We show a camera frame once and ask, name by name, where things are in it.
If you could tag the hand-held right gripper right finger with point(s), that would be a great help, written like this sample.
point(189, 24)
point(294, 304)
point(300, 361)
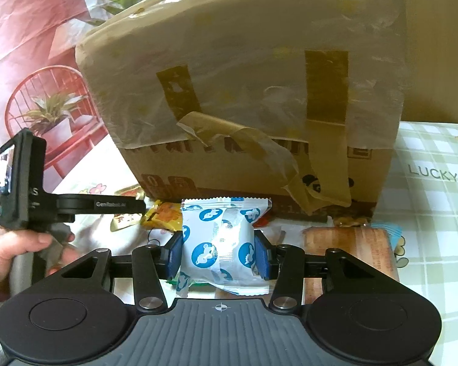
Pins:
point(262, 255)

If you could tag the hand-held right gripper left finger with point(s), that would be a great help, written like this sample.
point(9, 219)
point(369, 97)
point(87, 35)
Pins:
point(174, 253)

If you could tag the yellow orange snack packet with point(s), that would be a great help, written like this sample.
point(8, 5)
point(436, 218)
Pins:
point(164, 213)

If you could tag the white blue-dotted snack packet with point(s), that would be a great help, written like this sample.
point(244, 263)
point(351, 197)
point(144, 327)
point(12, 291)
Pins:
point(221, 244)

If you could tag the cardboard box with plastic liner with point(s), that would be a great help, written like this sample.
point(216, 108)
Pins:
point(252, 84)

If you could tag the person's left hand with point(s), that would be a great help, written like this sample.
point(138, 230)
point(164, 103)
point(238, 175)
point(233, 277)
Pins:
point(7, 247)

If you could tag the white orange snack packet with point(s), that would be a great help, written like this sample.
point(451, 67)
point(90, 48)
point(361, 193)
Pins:
point(124, 219)

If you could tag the red printed backdrop cloth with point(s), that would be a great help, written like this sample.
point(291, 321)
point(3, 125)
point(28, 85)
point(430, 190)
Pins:
point(30, 45)

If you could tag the checked tablecloth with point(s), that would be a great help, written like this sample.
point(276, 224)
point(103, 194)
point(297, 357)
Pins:
point(435, 217)

